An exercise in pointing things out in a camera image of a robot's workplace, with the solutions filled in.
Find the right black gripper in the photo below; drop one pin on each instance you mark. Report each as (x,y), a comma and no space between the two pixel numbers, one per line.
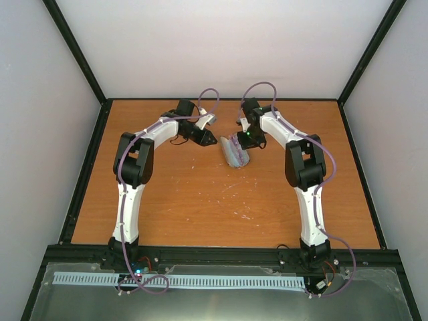
(247,145)

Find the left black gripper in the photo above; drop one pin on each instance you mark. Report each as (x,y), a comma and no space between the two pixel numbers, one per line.
(202,140)

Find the pink transparent sunglasses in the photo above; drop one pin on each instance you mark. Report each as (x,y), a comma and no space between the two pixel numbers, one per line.
(243,153)

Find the plaid glasses case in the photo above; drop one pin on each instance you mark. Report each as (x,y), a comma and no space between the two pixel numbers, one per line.
(234,155)

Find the light blue cleaning cloth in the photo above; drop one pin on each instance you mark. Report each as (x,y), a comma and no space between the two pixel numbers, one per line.
(231,154)

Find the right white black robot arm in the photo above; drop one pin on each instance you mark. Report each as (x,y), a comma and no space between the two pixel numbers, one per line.
(305,169)

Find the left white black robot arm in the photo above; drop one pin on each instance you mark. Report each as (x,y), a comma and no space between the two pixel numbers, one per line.
(134,164)

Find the metal front plate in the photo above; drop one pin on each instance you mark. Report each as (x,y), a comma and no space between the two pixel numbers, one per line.
(372,294)

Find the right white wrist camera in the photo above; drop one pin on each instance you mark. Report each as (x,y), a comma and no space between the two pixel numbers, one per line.
(243,122)

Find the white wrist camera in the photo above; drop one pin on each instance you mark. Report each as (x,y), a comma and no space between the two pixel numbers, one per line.
(243,122)
(206,118)

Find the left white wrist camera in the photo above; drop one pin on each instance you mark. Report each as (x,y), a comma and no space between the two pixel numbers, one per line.
(206,118)

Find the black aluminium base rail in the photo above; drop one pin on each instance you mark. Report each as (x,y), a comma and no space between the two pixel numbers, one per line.
(160,258)

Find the right black frame post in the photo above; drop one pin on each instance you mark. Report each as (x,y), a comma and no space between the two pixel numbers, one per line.
(375,42)

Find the black frame post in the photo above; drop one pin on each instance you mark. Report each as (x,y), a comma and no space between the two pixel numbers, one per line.
(375,42)
(63,27)

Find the light blue slotted cable duct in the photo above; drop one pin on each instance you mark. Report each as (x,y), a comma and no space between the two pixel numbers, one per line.
(188,282)

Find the left black frame post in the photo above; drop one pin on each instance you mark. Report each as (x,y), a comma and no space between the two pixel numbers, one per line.
(63,27)

